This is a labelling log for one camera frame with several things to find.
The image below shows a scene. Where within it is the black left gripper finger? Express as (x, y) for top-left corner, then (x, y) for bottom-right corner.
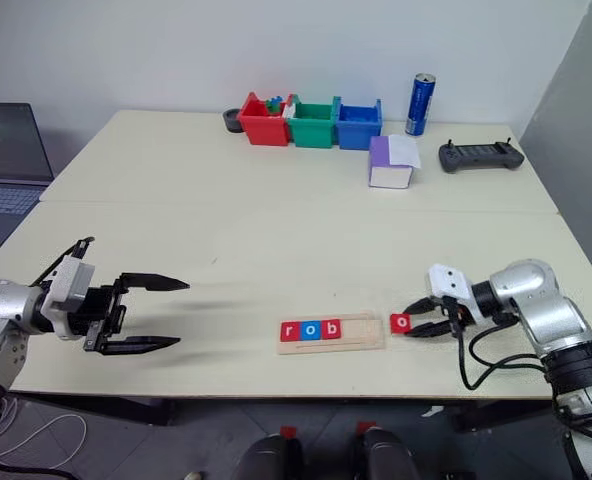
(120, 273), (191, 294)
(98, 336), (182, 357)

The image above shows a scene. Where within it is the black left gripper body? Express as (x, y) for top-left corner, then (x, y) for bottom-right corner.
(68, 273), (128, 354)

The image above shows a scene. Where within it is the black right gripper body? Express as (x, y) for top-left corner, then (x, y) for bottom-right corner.
(438, 296), (470, 337)

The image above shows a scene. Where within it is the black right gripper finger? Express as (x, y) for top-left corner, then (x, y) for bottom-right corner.
(406, 319), (455, 339)
(402, 297), (442, 317)

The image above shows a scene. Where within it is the wooden letter tray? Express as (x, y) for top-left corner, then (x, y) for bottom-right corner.
(277, 310), (386, 356)

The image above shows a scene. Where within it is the dark rounded shape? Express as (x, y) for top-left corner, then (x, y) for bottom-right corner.
(358, 428), (420, 480)
(233, 433), (305, 480)

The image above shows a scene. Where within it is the purple and white box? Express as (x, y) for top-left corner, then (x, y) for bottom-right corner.
(367, 134), (422, 191)

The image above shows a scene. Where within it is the black handheld controller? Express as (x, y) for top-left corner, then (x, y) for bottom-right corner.
(437, 139), (526, 175)

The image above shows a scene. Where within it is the black round holder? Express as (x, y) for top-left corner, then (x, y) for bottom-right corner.
(222, 108), (246, 135)

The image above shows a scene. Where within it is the grey laptop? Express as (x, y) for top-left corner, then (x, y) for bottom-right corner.
(0, 102), (56, 250)

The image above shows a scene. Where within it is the blue plastic bin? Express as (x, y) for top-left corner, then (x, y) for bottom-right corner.
(334, 97), (383, 151)

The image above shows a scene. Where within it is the red plastic bin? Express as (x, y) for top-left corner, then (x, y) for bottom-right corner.
(239, 91), (293, 147)

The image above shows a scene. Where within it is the blue drink can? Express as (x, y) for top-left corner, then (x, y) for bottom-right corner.
(404, 72), (438, 137)

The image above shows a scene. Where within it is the green plastic bin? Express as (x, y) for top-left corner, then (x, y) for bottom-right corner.
(286, 94), (341, 149)

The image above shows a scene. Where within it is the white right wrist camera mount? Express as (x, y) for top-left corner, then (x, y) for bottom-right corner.
(428, 263), (482, 324)

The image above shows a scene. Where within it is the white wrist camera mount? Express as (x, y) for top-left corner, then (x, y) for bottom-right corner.
(428, 263), (482, 324)
(40, 257), (97, 339)

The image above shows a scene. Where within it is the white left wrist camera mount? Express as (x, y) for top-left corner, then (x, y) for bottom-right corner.
(40, 257), (97, 339)

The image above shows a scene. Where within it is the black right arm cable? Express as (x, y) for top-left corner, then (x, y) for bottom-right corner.
(457, 309), (550, 392)

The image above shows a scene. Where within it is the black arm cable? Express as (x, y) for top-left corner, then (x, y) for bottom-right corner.
(457, 309), (550, 392)
(28, 236), (96, 289)

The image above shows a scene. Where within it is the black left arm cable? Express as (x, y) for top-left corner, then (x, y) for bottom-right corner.
(28, 236), (96, 289)

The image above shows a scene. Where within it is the black table frame beam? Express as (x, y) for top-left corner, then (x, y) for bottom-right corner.
(5, 392), (177, 427)

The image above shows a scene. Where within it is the white floor cable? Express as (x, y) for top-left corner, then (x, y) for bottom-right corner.
(0, 413), (88, 462)

